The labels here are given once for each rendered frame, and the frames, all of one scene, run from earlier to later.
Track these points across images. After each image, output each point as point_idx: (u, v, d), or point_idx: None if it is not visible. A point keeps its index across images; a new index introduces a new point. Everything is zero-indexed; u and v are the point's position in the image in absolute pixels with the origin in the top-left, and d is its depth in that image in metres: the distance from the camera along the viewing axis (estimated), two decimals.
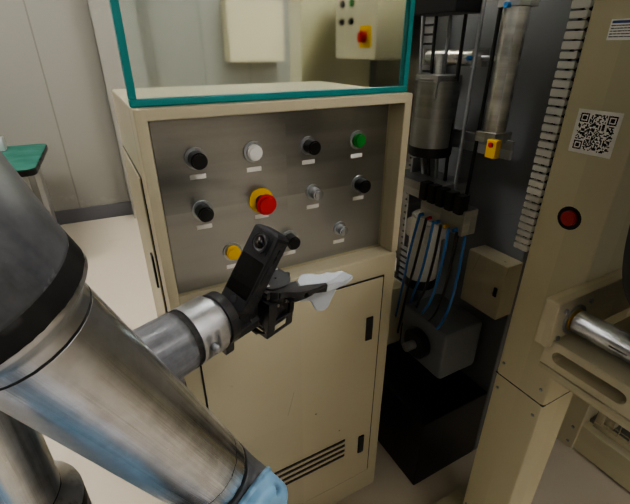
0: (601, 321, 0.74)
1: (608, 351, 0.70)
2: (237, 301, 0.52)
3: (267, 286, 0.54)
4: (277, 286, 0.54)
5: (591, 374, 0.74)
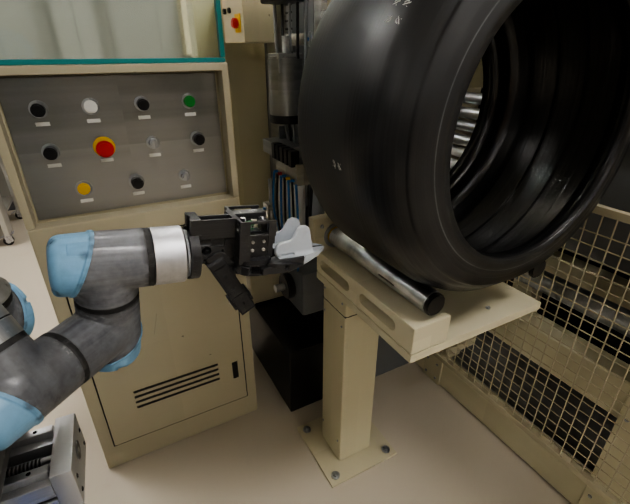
0: (339, 233, 0.94)
1: None
2: None
3: None
4: None
5: None
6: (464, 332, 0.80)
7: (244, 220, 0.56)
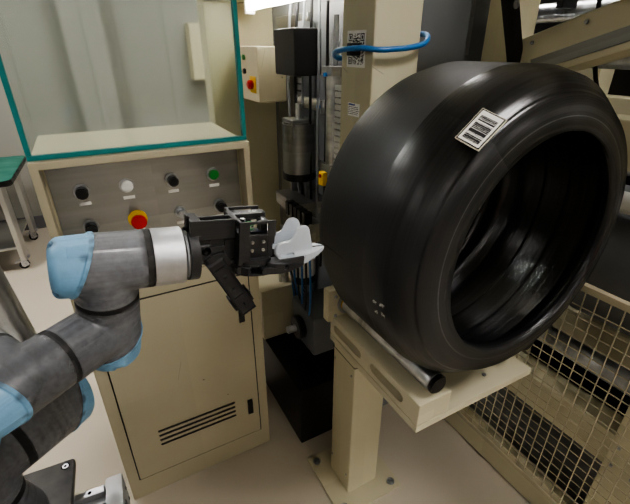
0: (349, 315, 1.07)
1: None
2: None
3: None
4: None
5: None
6: (463, 402, 0.91)
7: (244, 220, 0.56)
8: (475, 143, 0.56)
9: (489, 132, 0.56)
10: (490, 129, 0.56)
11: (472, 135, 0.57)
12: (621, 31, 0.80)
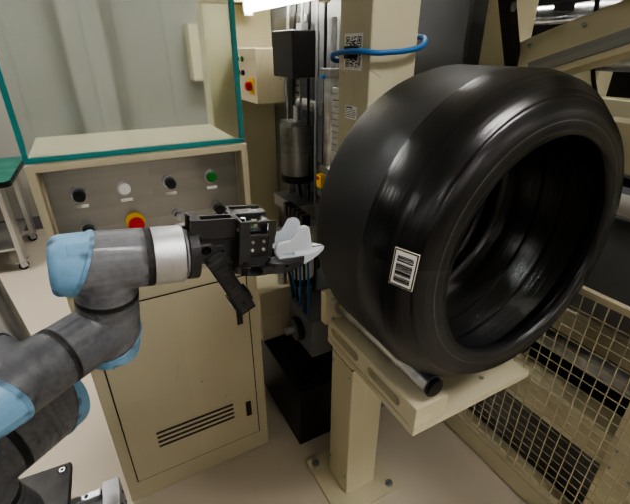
0: None
1: (354, 319, 1.02)
2: None
3: None
4: None
5: None
6: (460, 405, 0.91)
7: (244, 220, 0.56)
8: (406, 285, 0.61)
9: (411, 272, 0.60)
10: (411, 268, 0.59)
11: (400, 277, 0.61)
12: (618, 34, 0.80)
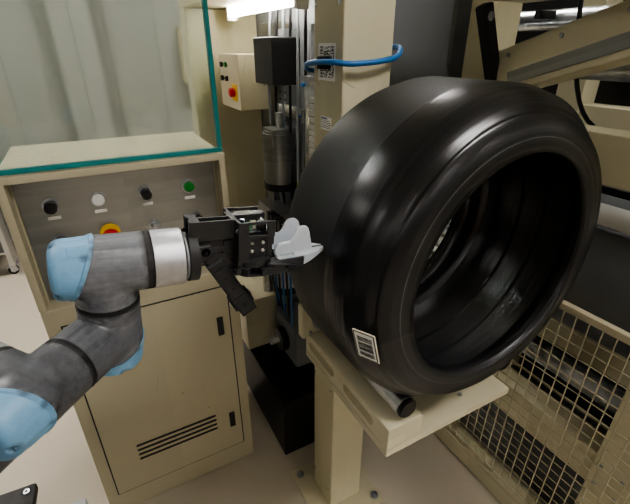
0: None
1: None
2: None
3: None
4: None
5: None
6: (436, 424, 0.89)
7: (243, 221, 0.56)
8: (372, 359, 0.64)
9: (373, 349, 0.62)
10: (371, 346, 0.62)
11: (365, 352, 0.64)
12: (595, 45, 0.78)
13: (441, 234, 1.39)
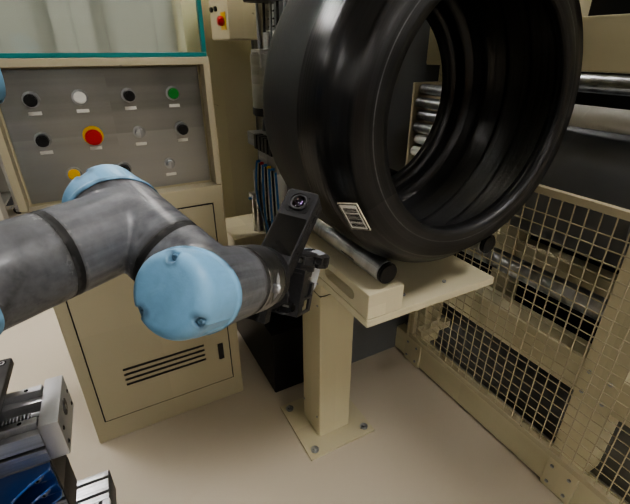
0: None
1: None
2: None
3: (300, 252, 0.52)
4: (309, 253, 0.52)
5: None
6: (419, 302, 0.87)
7: None
8: (363, 227, 0.67)
9: (360, 217, 0.65)
10: (358, 214, 0.65)
11: (355, 223, 0.67)
12: None
13: None
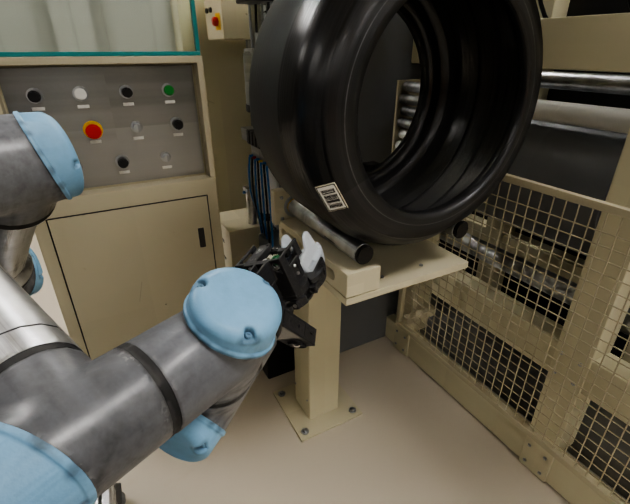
0: (295, 204, 1.09)
1: None
2: None
3: None
4: None
5: None
6: (395, 283, 0.94)
7: (268, 260, 0.52)
8: (341, 206, 0.74)
9: (338, 196, 0.73)
10: (335, 194, 0.72)
11: (333, 203, 0.74)
12: None
13: None
